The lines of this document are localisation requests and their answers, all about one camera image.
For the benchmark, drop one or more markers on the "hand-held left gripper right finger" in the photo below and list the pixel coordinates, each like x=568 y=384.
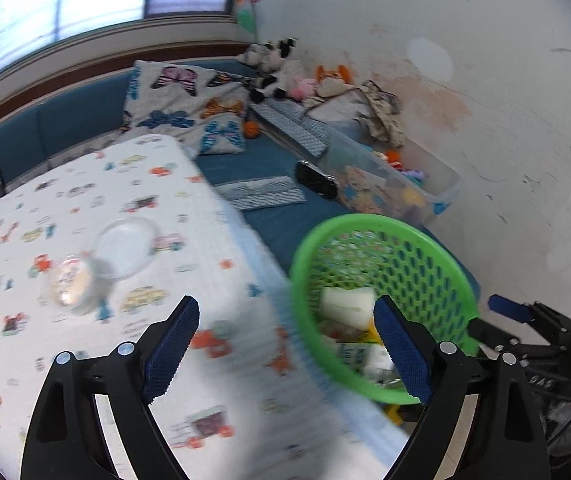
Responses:
x=405 y=357

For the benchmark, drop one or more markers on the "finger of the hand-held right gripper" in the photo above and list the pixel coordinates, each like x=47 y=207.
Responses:
x=505 y=307
x=490 y=335

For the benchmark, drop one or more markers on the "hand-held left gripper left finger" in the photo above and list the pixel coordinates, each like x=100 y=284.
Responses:
x=170 y=357

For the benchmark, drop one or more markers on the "yellow snack wrapper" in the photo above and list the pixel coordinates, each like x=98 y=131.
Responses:
x=371 y=335

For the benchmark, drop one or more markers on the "small milk carton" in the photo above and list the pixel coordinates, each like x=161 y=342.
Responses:
x=353 y=356

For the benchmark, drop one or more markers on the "white packets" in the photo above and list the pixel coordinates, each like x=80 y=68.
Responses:
x=345 y=305

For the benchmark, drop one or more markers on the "green plastic basket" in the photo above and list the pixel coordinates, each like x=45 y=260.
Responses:
x=301 y=255

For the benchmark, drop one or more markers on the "person's right hand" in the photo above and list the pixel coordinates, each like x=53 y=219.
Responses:
x=568 y=427

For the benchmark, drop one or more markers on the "small yellow object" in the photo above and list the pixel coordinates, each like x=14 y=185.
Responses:
x=395 y=414

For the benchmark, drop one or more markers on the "clear plastic lid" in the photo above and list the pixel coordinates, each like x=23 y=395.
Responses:
x=125 y=250

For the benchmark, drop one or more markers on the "round labelled plastic container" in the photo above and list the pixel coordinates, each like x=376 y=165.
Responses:
x=70 y=283

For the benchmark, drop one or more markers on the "clear plastic storage box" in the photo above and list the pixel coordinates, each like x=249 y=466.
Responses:
x=390 y=185

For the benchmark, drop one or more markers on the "printed cartoon blanket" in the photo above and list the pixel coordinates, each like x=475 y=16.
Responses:
x=115 y=185

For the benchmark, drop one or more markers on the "flat grey patterned cloth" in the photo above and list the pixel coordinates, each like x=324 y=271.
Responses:
x=260 y=193

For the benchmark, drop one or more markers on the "beige printed cloth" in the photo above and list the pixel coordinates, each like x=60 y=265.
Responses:
x=383 y=110

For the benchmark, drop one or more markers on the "small toy basketball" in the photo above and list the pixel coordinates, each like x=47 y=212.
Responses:
x=252 y=130

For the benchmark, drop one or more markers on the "large butterfly pillow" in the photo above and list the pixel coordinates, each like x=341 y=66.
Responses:
x=175 y=105

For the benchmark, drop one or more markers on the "long grey patterned cloth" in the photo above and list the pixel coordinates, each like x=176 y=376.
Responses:
x=295 y=127

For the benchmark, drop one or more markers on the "blue sofa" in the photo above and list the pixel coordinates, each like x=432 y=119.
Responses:
x=75 y=115

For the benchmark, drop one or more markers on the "orange fox plush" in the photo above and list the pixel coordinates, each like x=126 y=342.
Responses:
x=334 y=80

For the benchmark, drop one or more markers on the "pink plush toy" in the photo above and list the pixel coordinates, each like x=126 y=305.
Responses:
x=303 y=88

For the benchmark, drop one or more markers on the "black white cow plush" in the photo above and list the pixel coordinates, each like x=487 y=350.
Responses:
x=280 y=67

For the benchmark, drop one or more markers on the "grey plush toy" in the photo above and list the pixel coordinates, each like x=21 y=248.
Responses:
x=255 y=55

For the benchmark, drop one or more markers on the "colourful paper windmill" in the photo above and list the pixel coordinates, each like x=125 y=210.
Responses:
x=244 y=5

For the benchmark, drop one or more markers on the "window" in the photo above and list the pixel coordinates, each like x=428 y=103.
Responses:
x=105 y=0

